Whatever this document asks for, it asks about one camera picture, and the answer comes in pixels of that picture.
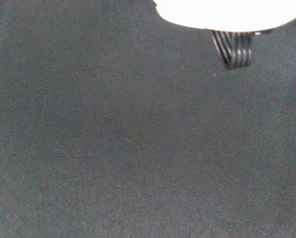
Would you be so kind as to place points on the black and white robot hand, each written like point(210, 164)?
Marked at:
point(227, 12)

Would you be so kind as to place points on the black bench cloth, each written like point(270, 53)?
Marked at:
point(113, 148)

